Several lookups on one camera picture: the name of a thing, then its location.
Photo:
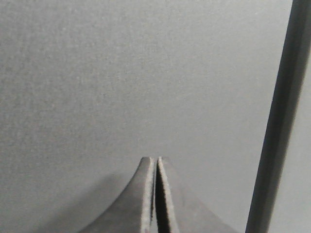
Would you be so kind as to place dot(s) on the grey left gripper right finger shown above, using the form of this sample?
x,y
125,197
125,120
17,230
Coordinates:
x,y
177,209

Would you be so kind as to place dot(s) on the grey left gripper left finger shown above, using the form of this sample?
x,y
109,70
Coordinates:
x,y
132,210

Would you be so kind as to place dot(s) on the dark grey fridge door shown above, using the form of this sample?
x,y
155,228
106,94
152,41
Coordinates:
x,y
89,87
281,201

